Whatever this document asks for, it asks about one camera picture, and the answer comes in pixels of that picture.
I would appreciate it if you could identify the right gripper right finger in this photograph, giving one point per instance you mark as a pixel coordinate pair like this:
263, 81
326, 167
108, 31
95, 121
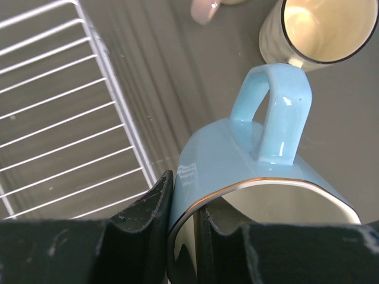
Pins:
231, 250

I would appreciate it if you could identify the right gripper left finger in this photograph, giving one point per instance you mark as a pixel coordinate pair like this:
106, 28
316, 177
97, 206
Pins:
129, 247

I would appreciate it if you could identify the blue mug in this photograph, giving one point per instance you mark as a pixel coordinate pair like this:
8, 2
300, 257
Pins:
251, 156

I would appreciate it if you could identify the white wire dish rack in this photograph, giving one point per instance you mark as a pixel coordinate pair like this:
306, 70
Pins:
69, 145

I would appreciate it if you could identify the cream mug black handle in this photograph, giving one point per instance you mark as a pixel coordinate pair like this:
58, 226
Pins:
316, 34

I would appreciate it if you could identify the pink mug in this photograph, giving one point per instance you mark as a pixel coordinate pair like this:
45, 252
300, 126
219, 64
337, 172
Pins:
202, 11

